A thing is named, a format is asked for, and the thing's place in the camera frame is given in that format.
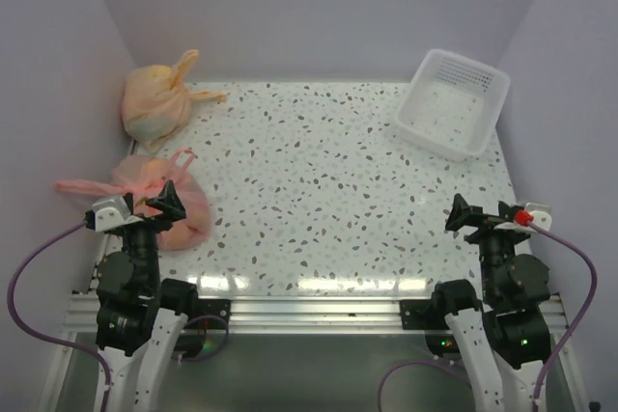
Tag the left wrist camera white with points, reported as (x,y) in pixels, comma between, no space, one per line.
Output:
(108,214)

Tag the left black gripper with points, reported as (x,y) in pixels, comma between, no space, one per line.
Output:
(166,202)

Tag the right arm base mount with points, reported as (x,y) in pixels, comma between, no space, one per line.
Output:
(427,315)

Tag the white plastic basket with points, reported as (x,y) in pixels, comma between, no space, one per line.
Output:
(452,105)

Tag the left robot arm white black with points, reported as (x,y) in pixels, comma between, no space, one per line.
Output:
(140,315)

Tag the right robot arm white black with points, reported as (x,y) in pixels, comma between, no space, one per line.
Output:
(499,330)

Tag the aluminium rail front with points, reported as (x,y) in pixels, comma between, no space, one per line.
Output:
(300,315)

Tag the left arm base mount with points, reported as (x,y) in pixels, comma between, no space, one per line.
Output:
(203,315)

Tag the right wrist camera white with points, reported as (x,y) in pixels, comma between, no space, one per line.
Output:
(529,218)

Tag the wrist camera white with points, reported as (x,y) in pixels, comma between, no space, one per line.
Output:
(108,214)
(529,218)

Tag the orange plastic bag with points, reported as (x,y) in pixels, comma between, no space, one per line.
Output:
(157,104)

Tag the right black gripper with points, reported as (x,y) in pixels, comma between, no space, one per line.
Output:
(462,212)

